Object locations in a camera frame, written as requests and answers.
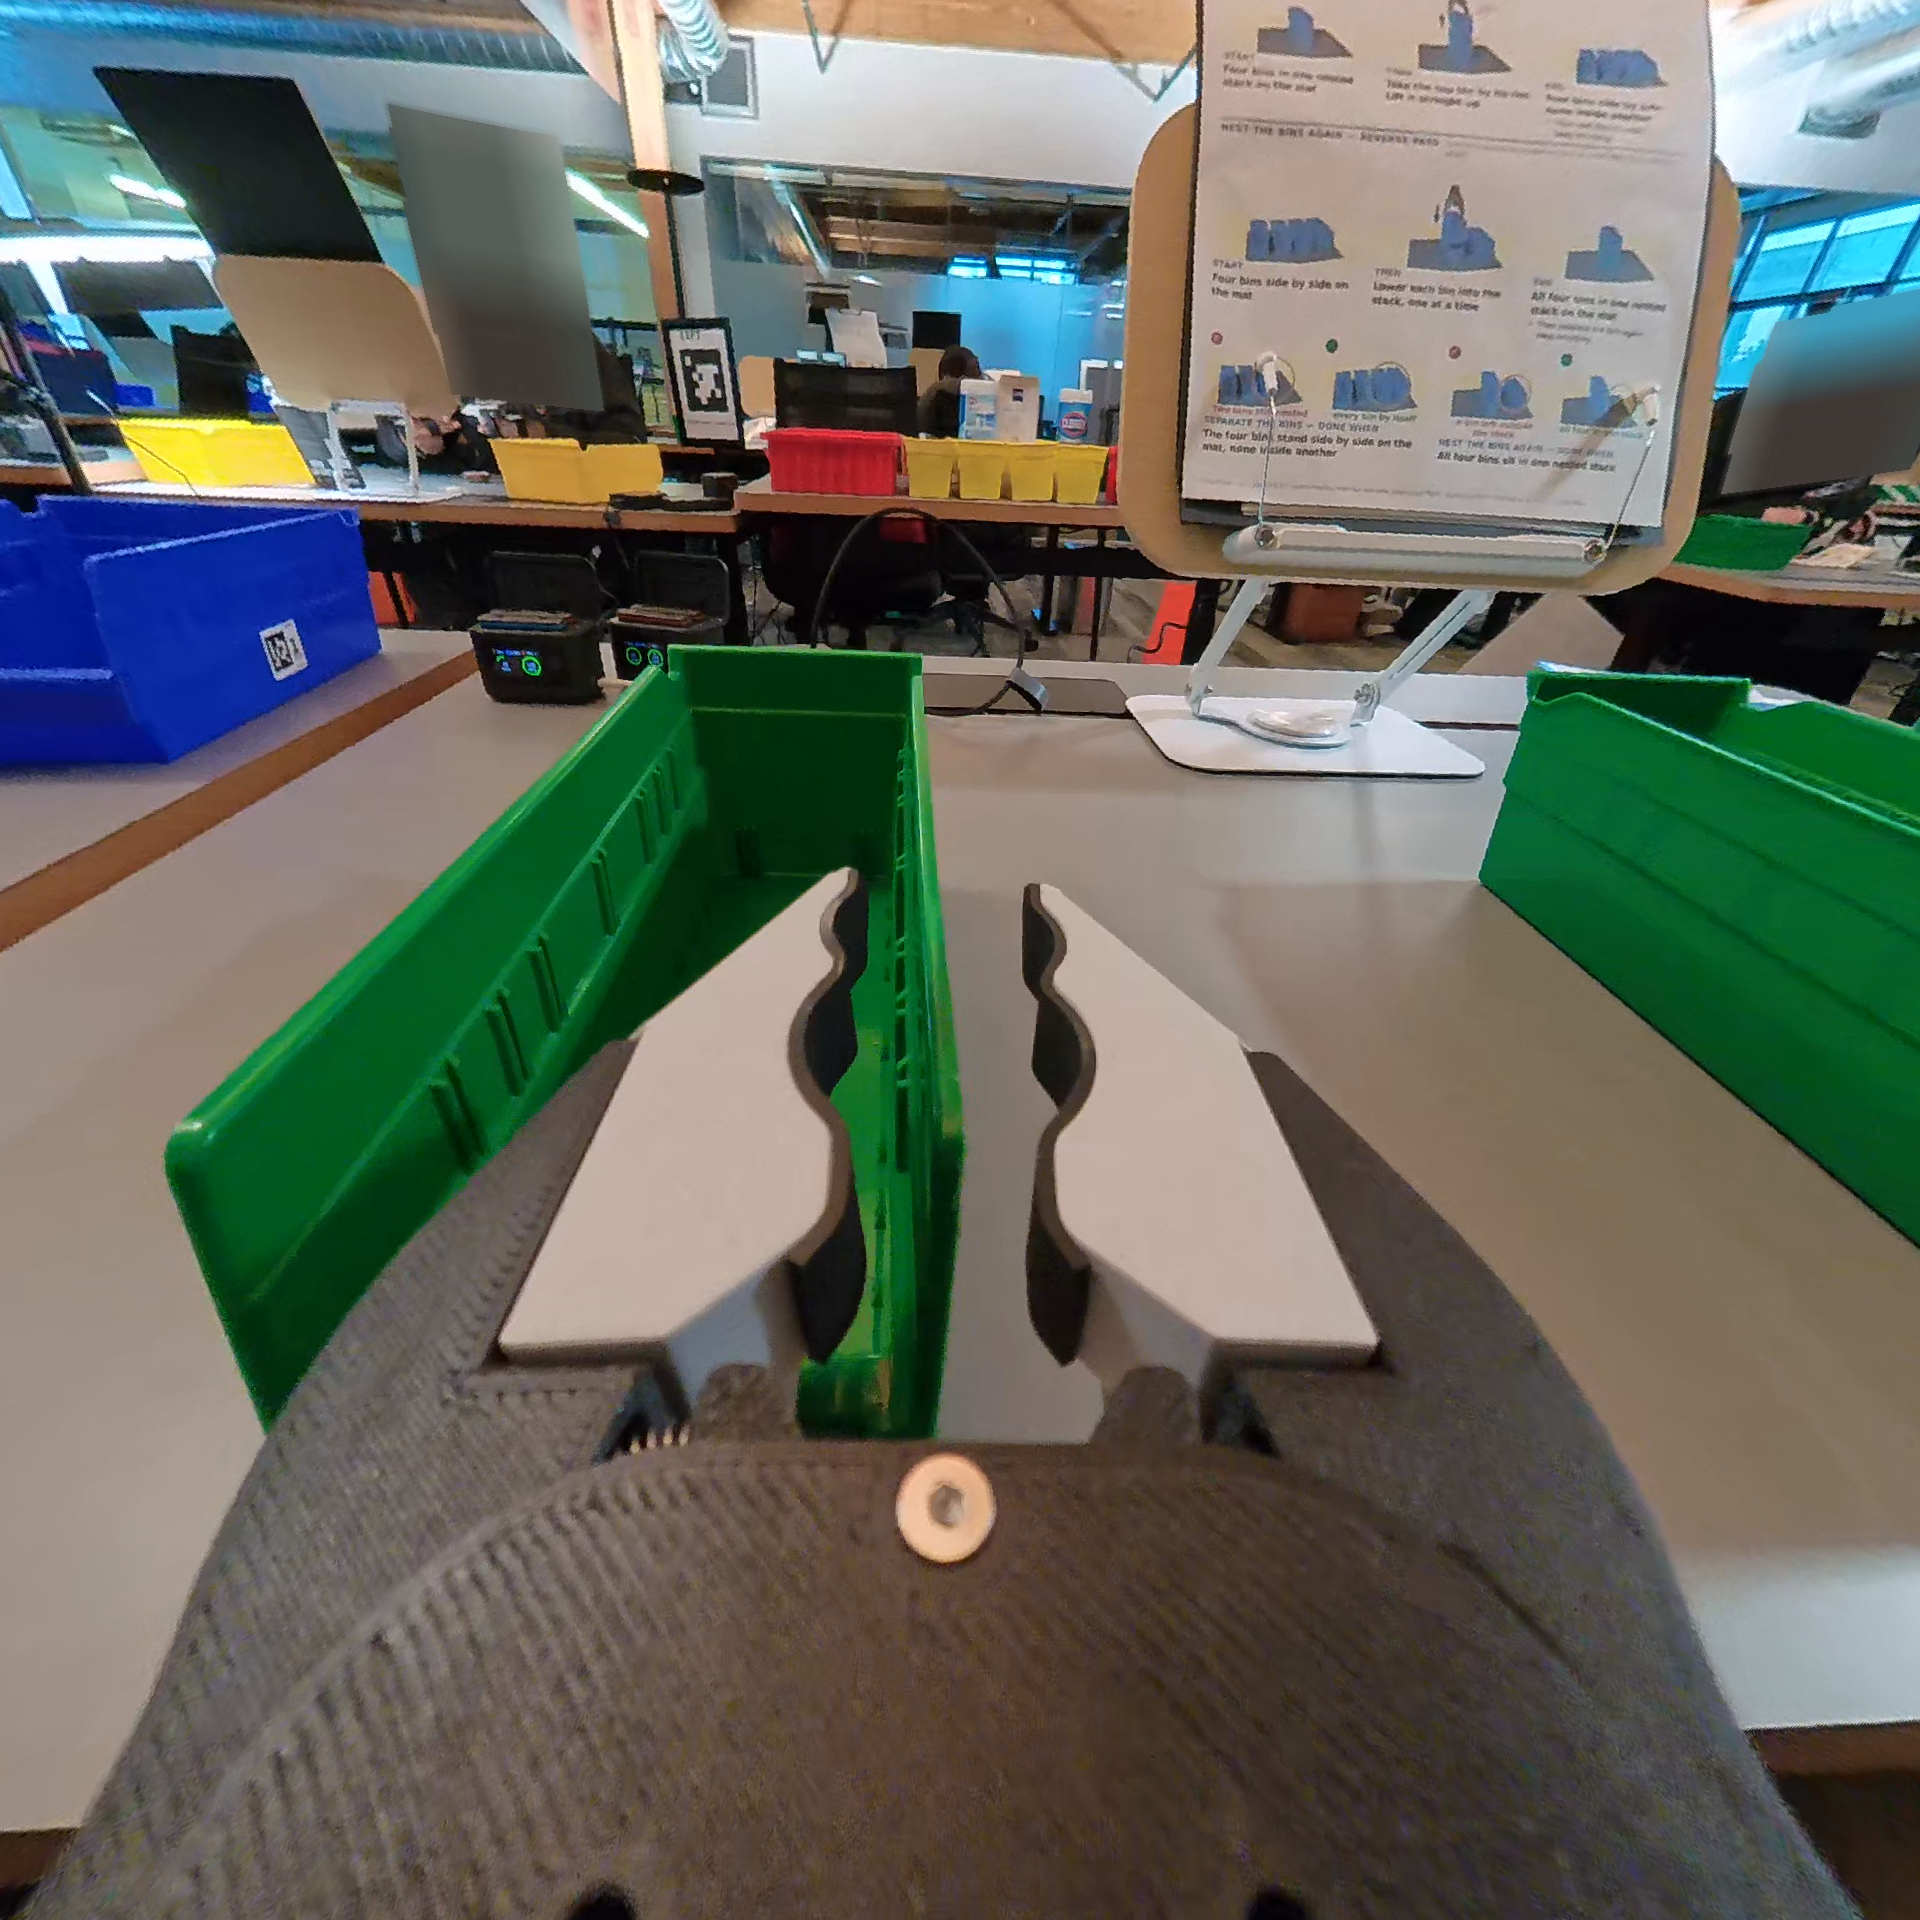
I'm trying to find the grey desk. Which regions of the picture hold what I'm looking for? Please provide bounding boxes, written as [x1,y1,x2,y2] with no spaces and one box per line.
[0,629,1920,1837]

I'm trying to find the black cable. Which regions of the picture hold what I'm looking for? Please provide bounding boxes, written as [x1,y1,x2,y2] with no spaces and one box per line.
[809,509,1055,711]

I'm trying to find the black computer monitor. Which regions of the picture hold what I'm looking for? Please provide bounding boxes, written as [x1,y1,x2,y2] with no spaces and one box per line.
[771,361,919,440]

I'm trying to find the black white marker sign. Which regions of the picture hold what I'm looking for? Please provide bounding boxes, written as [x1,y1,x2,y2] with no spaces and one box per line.
[661,314,747,446]

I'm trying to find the blue plastic bin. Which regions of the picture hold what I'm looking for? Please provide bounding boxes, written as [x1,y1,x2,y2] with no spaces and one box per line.
[0,495,363,772]

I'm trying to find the blue bin with tag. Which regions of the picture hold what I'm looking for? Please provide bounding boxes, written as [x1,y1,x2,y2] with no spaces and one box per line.
[82,512,387,761]

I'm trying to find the wooden document stand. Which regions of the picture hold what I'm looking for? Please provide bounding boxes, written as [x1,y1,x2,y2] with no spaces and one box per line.
[1124,112,1743,780]
[210,252,462,454]

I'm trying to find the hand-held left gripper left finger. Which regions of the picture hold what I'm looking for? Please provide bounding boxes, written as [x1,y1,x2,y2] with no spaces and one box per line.
[495,865,870,1404]

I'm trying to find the large yellow bin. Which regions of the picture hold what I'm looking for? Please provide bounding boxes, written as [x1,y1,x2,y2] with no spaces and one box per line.
[489,435,665,505]
[116,415,319,491]

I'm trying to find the red plastic bin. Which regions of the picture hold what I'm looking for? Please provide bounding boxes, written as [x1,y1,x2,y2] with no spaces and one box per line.
[763,427,909,495]

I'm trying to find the printed instruction sheet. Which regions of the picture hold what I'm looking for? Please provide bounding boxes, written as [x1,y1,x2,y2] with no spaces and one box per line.
[1182,0,1714,528]

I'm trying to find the black sheet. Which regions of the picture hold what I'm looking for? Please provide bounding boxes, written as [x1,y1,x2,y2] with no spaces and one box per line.
[92,65,387,267]

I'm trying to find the black power station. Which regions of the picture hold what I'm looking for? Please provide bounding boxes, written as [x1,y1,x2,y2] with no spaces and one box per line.
[467,552,613,707]
[608,552,738,689]

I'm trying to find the long wooden table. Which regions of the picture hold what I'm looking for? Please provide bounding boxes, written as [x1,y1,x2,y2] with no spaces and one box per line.
[0,449,1128,538]

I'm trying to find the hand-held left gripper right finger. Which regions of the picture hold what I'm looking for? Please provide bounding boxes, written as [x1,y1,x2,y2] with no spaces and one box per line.
[1022,881,1382,1404]

